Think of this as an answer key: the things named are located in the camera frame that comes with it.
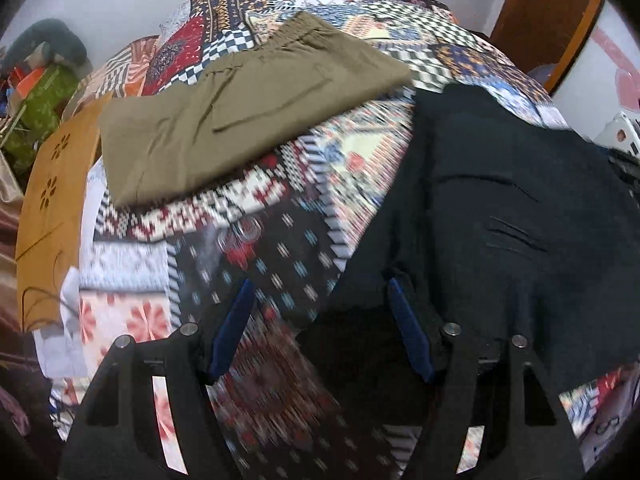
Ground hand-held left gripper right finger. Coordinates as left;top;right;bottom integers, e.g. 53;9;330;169
389;274;586;480

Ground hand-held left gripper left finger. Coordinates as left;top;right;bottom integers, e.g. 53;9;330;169
57;279;258;480

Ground black pants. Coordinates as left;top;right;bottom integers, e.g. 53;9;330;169
295;82;640;413

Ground olive pants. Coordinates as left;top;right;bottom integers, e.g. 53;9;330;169
97;12;414;209

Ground wood-framed mirror panel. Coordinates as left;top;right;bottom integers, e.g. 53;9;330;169
549;0;640;142

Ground patchwork printed blanket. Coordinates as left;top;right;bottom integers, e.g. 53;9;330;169
35;0;640;480

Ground brown wooden door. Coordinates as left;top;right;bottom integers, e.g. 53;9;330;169
489;0;607;94

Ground wooden headboard with flower cutouts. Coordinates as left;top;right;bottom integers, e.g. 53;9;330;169
15;91;114;334

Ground green patterned bag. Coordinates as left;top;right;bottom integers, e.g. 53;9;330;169
0;66;82;171

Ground orange box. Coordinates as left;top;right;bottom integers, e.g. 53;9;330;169
19;67;45;97

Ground grey-green plush toy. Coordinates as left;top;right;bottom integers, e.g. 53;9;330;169
2;18;92;74

